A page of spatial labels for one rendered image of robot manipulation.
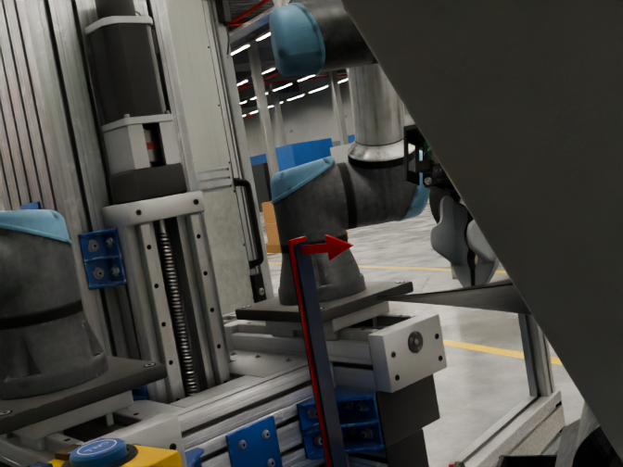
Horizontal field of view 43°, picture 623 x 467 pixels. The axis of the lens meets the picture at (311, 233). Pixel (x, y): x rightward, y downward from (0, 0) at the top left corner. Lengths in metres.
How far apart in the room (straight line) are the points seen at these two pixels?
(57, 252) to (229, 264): 1.72
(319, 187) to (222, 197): 1.47
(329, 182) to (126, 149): 0.33
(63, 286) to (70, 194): 0.25
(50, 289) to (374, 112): 0.57
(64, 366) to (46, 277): 0.11
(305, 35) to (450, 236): 0.26
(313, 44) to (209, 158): 1.90
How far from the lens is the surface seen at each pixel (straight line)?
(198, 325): 1.28
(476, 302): 0.75
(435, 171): 0.71
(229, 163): 2.78
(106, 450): 0.59
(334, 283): 1.29
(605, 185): 0.24
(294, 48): 0.83
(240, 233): 2.78
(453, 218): 0.75
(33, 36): 1.28
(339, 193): 1.29
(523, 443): 1.15
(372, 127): 1.28
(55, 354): 1.03
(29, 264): 1.03
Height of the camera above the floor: 1.25
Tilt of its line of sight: 4 degrees down
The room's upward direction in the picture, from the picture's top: 10 degrees counter-clockwise
